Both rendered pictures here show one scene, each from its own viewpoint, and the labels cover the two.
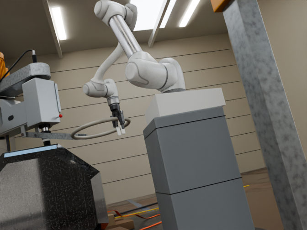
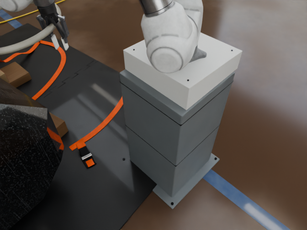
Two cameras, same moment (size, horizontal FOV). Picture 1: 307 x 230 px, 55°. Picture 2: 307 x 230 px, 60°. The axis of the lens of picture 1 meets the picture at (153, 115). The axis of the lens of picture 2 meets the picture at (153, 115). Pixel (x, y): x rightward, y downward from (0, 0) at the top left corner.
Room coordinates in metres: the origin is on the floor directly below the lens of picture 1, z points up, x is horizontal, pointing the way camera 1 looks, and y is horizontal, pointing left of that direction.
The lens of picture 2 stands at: (0.98, 0.48, 1.62)
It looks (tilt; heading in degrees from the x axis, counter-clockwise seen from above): 49 degrees down; 328
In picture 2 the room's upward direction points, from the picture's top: straight up
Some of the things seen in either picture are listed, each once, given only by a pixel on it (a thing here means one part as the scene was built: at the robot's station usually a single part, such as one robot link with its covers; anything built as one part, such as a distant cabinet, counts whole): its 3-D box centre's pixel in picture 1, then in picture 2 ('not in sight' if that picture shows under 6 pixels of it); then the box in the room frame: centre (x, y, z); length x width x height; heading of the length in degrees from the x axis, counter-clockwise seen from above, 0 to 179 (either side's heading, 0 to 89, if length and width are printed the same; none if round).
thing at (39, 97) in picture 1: (35, 107); not in sight; (2.69, 1.07, 1.35); 0.36 x 0.22 x 0.45; 61
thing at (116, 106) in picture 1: (115, 111); (49, 13); (2.19, 0.27, 1.03); 0.08 x 0.07 x 0.09; 46
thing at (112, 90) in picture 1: (108, 88); not in sight; (2.18, 0.29, 1.21); 0.13 x 0.11 x 0.16; 140
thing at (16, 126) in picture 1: (17, 117); not in sight; (2.86, 1.34, 1.33); 0.74 x 0.23 x 0.49; 61
